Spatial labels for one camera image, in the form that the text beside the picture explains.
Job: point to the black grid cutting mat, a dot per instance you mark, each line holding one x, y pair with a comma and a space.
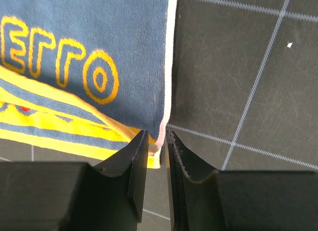
244, 93

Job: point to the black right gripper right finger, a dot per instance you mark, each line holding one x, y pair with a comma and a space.
203, 198

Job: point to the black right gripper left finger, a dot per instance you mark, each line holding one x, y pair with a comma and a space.
75, 196

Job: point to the yellow tiger hello towel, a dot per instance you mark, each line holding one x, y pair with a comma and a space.
84, 77

